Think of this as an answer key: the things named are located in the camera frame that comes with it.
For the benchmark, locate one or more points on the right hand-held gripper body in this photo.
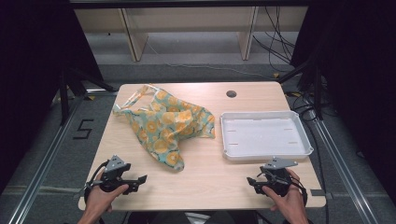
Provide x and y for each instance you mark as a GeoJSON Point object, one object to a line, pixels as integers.
{"type": "Point", "coordinates": [277, 179]}

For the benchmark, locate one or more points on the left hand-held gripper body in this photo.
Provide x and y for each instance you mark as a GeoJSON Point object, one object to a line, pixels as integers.
{"type": "Point", "coordinates": [112, 174]}

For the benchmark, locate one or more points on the white plastic tray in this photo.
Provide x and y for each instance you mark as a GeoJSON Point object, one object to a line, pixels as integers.
{"type": "Point", "coordinates": [264, 137]}

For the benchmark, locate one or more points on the lemon print fabric bag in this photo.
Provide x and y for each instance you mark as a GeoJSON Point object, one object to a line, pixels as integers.
{"type": "Point", "coordinates": [165, 124]}

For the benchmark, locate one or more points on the person's right hand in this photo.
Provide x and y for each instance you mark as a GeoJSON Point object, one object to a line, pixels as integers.
{"type": "Point", "coordinates": [291, 203]}

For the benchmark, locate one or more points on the person's left hand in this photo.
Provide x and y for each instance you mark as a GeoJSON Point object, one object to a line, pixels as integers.
{"type": "Point", "coordinates": [101, 200]}

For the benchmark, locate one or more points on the black metal stand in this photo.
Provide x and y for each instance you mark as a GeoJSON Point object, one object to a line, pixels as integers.
{"type": "Point", "coordinates": [313, 84]}
{"type": "Point", "coordinates": [70, 90]}

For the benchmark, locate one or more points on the black curtain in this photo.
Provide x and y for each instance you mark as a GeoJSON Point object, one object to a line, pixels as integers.
{"type": "Point", "coordinates": [28, 77]}
{"type": "Point", "coordinates": [358, 77]}

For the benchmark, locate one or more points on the aluminium floor rail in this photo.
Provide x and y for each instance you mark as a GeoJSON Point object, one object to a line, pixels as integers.
{"type": "Point", "coordinates": [342, 168]}
{"type": "Point", "coordinates": [46, 161]}

